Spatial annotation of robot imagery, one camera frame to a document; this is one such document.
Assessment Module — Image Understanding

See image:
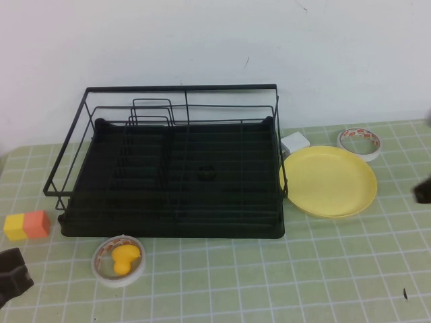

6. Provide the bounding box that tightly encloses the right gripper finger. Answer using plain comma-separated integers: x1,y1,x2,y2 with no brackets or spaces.
413,178,431,205

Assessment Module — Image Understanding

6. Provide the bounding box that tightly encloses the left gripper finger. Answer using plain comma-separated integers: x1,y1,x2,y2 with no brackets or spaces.
0,248,26,275
0,265,35,304

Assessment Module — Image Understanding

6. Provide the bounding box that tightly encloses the yellow round plate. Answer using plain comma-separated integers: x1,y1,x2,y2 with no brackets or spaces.
278,145,378,219

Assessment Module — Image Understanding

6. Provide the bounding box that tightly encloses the yellow cube block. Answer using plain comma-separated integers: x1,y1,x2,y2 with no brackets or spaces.
3,213,27,240

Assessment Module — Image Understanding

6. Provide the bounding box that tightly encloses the orange cube block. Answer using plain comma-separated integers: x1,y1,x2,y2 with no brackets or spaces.
22,210,51,240

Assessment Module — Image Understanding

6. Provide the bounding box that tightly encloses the white tape roll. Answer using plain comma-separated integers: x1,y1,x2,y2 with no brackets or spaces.
336,127,384,162
91,234,147,289

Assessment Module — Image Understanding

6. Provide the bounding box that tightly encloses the yellow rubber duck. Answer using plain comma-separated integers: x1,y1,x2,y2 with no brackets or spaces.
112,244,141,274

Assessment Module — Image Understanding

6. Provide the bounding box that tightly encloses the white power adapter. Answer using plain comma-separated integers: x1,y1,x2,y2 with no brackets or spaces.
280,131,311,157

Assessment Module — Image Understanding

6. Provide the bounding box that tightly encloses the black plastic drip tray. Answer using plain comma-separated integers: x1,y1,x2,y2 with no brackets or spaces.
57,116,286,240

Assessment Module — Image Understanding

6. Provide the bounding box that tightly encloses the green grid table mat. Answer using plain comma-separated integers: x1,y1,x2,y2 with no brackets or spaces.
0,119,431,323

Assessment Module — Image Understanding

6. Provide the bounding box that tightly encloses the black wire dish rack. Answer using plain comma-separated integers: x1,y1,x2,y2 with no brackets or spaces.
42,83,290,225

